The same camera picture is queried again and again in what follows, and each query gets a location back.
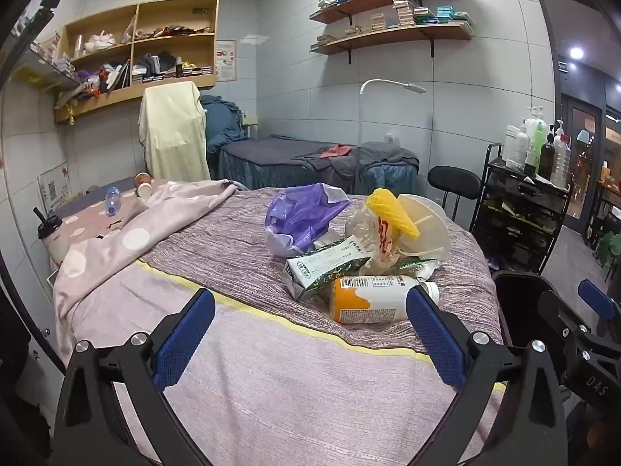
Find purple plastic bag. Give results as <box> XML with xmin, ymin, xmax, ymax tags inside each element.
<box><xmin>264</xmin><ymin>183</ymin><xmax>351</xmax><ymax>257</ymax></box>

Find pile of clothes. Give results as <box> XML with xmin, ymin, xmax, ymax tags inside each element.
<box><xmin>73</xmin><ymin>61</ymin><xmax>132</xmax><ymax>103</ymax></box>

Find pink sheet with yellow trim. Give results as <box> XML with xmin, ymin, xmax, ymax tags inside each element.
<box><xmin>56</xmin><ymin>262</ymin><xmax>505</xmax><ymax>466</ymax></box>

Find white disposable bowl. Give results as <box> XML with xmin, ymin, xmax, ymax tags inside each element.
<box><xmin>395</xmin><ymin>194</ymin><xmax>453</xmax><ymax>259</ymax></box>

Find massage bed with blue skirt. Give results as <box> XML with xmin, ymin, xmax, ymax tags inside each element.
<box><xmin>216</xmin><ymin>135</ymin><xmax>420</xmax><ymax>195</ymax></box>

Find row of toiletry bottles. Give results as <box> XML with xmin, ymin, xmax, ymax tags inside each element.
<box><xmin>501</xmin><ymin>104</ymin><xmax>574</xmax><ymax>190</ymax></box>

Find purple textured bed cover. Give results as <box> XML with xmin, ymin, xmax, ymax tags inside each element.
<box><xmin>141</xmin><ymin>187</ymin><xmax>505</xmax><ymax>355</ymax></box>

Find black lidded drink cup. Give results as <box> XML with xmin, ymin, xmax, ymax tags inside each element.
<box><xmin>33</xmin><ymin>207</ymin><xmax>64</xmax><ymax>254</ymax></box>

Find black trash bin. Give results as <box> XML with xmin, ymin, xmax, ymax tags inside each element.
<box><xmin>492</xmin><ymin>272</ymin><xmax>551</xmax><ymax>350</ymax></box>

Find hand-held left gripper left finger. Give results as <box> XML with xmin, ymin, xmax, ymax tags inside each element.
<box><xmin>53</xmin><ymin>287</ymin><xmax>217</xmax><ymax>466</ymax></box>

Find wooden wall shelves with boxes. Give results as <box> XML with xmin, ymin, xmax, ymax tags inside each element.
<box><xmin>310</xmin><ymin>0</ymin><xmax>474</xmax><ymax>52</ymax></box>

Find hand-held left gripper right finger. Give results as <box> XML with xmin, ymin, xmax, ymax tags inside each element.
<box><xmin>406</xmin><ymin>285</ymin><xmax>568</xmax><ymax>466</ymax></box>

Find glass wall shelf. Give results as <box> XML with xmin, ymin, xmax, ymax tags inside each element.
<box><xmin>10</xmin><ymin>41</ymin><xmax>73</xmax><ymax>93</ymax></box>

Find white floor lamp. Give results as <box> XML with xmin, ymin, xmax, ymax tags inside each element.
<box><xmin>358</xmin><ymin>79</ymin><xmax>428</xmax><ymax>195</ymax></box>

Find wooden wall cabinet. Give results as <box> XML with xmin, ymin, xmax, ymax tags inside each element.
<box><xmin>53</xmin><ymin>0</ymin><xmax>220</xmax><ymax>124</ymax></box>

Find grey blanket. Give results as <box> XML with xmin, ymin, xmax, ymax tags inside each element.
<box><xmin>291</xmin><ymin>142</ymin><xmax>421</xmax><ymax>185</ymax></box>

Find potted plant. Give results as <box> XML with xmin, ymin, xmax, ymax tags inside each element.
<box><xmin>594</xmin><ymin>230</ymin><xmax>621</xmax><ymax>282</ymax></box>

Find green and white milk carton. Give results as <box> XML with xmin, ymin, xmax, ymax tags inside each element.
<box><xmin>283</xmin><ymin>235</ymin><xmax>372</xmax><ymax>302</ymax></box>

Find black trolley cart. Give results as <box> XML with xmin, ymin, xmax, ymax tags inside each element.
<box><xmin>475</xmin><ymin>143</ymin><xmax>573</xmax><ymax>275</ymax></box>

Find clear red printed plastic bag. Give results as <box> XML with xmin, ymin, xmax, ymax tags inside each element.
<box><xmin>345</xmin><ymin>204</ymin><xmax>403</xmax><ymax>273</ymax></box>

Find pink polka dot blanket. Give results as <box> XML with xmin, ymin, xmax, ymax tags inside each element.
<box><xmin>52</xmin><ymin>179</ymin><xmax>248</xmax><ymax>350</ymax></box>

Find black stool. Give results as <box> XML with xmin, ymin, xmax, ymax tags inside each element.
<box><xmin>428</xmin><ymin>166</ymin><xmax>482</xmax><ymax>221</ymax></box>

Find orange and white plastic bottle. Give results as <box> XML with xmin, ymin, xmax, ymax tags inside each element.
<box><xmin>329</xmin><ymin>274</ymin><xmax>441</xmax><ymax>325</ymax></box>

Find wall sheet with square code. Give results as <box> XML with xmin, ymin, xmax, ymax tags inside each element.
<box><xmin>38</xmin><ymin>162</ymin><xmax>73</xmax><ymax>214</ymax></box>

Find yellow corn-shaped toy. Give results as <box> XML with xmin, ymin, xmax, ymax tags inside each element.
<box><xmin>366</xmin><ymin>188</ymin><xmax>419</xmax><ymax>242</ymax></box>

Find blue cloth pile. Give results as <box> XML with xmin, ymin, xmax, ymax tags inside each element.
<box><xmin>200</xmin><ymin>94</ymin><xmax>248</xmax><ymax>166</ymax></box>

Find cream cloth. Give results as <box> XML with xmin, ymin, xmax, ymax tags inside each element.
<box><xmin>139</xmin><ymin>81</ymin><xmax>212</xmax><ymax>183</ymax></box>

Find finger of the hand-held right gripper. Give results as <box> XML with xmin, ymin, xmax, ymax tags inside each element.
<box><xmin>577</xmin><ymin>279</ymin><xmax>621</xmax><ymax>338</ymax></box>
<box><xmin>536</xmin><ymin>287</ymin><xmax>621</xmax><ymax>401</ymax></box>

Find wall poster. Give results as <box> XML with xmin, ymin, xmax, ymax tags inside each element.
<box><xmin>215</xmin><ymin>40</ymin><xmax>238</xmax><ymax>83</ymax></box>

